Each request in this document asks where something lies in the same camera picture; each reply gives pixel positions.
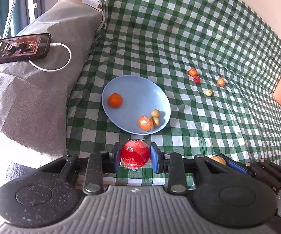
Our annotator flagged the pale longan on cloth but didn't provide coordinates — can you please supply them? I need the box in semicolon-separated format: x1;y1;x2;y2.
205;90;213;97

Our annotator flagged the black smartphone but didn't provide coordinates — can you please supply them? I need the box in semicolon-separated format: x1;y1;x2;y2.
0;33;52;64

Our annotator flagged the light blue plate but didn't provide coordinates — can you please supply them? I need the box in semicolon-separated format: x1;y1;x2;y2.
101;75;171;135

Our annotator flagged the tan longan in plate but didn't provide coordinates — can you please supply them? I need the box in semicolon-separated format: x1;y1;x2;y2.
152;117;161;127
151;109;160;117

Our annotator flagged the grey sofa armrest cover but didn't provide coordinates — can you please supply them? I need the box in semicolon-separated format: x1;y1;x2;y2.
0;0;102;165

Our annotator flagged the green white checkered cloth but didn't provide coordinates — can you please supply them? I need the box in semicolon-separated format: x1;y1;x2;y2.
66;0;281;188

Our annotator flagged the plain orange in plate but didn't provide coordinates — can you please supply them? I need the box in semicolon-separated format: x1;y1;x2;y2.
108;93;123;108

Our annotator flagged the wrapped orange in plate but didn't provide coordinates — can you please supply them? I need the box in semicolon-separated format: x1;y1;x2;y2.
138;116;154;132

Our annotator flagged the tan longan fruit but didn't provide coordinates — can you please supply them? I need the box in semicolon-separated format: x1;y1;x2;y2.
211;156;227;166

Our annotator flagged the wrapped orange far right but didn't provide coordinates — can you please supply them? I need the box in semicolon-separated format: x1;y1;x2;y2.
217;78;226;87

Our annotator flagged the upper tan longan in plate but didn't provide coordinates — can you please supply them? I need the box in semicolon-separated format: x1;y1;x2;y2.
151;109;160;117

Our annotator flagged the white charging cable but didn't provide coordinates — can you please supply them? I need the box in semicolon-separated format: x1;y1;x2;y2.
28;42;72;73

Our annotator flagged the small orange on cloth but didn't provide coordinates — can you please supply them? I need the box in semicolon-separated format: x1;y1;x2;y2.
188;68;198;77

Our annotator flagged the lower tan longan in plate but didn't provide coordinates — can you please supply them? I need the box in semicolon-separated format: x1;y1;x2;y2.
152;117;161;127

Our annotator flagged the small red fruit beside orange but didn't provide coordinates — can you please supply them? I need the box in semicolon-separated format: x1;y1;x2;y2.
193;75;201;84

